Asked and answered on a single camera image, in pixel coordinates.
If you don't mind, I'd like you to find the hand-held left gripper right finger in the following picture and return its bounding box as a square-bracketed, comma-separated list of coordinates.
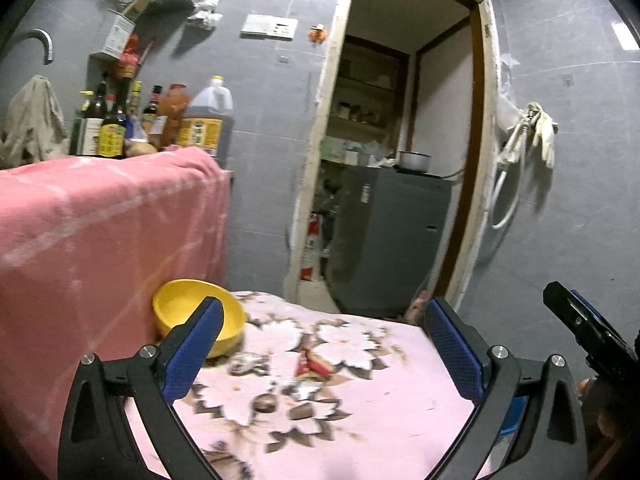
[424, 297, 587, 480]

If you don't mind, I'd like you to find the cream rubber glove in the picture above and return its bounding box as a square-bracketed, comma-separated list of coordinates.
[530, 102, 558, 168]
[500, 110, 532, 166]

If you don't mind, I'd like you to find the grey rag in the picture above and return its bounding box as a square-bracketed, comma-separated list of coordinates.
[0, 75, 70, 163]

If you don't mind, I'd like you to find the white shower hose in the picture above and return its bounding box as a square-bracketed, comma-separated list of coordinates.
[489, 160, 523, 231]

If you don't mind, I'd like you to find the dark glass bottle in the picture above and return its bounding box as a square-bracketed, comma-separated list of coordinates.
[95, 72, 111, 116]

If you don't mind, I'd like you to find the pink floral blanket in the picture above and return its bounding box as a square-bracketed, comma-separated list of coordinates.
[122, 290, 493, 480]

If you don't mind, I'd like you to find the cardboard packet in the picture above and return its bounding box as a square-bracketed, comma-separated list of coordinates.
[120, 0, 156, 18]

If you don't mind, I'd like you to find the clear plastic bag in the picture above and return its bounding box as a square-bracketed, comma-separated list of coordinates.
[495, 95, 521, 131]

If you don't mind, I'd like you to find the white wall rack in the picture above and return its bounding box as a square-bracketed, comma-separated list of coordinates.
[132, 0, 201, 16]

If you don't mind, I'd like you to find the slim sauce bottle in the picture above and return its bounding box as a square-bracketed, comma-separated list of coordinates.
[127, 80, 146, 126]

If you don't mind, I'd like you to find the yellow-label soy sauce bottle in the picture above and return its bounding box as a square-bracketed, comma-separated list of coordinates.
[99, 92, 127, 160]

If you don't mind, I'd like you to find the wooden door frame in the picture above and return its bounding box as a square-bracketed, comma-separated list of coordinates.
[282, 0, 503, 311]

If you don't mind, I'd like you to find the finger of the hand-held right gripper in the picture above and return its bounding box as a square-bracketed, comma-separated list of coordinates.
[570, 289, 637, 359]
[542, 281, 639, 377]

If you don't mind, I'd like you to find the small metal pot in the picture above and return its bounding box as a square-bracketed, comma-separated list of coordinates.
[397, 151, 432, 172]

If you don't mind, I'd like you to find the wooden shelf unit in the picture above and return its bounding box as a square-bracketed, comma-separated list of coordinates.
[322, 35, 408, 161]

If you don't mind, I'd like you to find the yellow bowl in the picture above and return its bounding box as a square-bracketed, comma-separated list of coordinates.
[152, 280, 247, 359]

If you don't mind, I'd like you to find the grey refrigerator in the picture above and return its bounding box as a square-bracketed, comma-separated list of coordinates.
[327, 165, 458, 318]

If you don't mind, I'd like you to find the metal faucet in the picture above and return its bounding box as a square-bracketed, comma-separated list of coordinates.
[10, 29, 54, 66]

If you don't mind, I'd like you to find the white and red sack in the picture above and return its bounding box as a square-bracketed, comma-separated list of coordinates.
[300, 212, 326, 283]

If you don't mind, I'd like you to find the large oil jug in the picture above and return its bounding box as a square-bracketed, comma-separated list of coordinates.
[179, 76, 235, 158]

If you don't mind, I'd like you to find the orange plastic bottle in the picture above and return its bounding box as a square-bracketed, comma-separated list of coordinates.
[160, 84, 191, 148]

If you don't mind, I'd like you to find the white plastic bag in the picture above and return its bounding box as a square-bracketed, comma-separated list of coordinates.
[187, 0, 223, 28]

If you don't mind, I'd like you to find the red mesh bag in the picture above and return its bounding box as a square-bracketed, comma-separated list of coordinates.
[117, 35, 143, 81]

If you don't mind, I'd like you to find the person's right hand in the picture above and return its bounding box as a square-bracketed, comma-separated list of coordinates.
[576, 377, 640, 461]

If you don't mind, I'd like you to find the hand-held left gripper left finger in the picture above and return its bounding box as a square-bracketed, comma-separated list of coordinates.
[59, 296, 226, 480]

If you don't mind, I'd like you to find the pink checked cloth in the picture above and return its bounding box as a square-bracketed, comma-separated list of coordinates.
[0, 146, 231, 480]

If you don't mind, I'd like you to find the green box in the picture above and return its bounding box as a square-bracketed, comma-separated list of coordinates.
[320, 137, 346, 161]

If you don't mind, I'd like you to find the white wall socket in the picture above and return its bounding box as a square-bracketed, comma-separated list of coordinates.
[269, 17, 299, 40]

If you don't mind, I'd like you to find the yellow-capped bottle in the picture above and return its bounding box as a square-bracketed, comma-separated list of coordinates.
[70, 90, 101, 157]

